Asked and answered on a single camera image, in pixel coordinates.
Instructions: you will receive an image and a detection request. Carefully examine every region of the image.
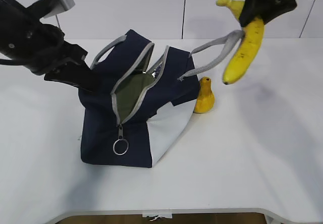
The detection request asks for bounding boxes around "yellow banana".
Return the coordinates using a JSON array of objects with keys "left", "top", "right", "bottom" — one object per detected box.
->
[{"left": 222, "top": 16, "right": 265, "bottom": 85}]

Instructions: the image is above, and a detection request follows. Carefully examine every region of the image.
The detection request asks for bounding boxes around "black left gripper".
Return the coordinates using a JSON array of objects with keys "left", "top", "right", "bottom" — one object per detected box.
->
[{"left": 1, "top": 24, "right": 101, "bottom": 92}]

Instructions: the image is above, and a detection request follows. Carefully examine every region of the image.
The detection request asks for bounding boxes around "yellow pear-shaped fruit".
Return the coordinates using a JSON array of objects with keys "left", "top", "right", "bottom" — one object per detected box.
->
[{"left": 193, "top": 77, "right": 215, "bottom": 114}]

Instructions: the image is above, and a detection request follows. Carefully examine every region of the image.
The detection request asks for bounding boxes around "white tape on table edge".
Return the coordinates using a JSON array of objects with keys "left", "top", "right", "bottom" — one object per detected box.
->
[{"left": 142, "top": 212, "right": 173, "bottom": 221}]

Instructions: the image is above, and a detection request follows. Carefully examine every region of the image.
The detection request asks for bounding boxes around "green lidded glass food container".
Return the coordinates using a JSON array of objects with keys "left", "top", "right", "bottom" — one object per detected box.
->
[{"left": 115, "top": 73, "right": 155, "bottom": 122}]

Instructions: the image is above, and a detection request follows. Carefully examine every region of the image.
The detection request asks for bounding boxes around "navy blue insulated lunch bag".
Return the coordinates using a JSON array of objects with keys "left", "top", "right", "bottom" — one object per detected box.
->
[{"left": 79, "top": 30, "right": 244, "bottom": 168}]

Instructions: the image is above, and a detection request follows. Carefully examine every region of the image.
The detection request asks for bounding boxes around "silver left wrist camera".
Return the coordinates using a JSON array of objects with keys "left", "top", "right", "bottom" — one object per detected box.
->
[{"left": 27, "top": 0, "right": 75, "bottom": 19}]

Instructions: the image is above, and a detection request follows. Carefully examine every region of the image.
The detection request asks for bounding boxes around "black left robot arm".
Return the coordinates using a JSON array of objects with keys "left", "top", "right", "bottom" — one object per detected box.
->
[{"left": 1, "top": 0, "right": 101, "bottom": 92}]

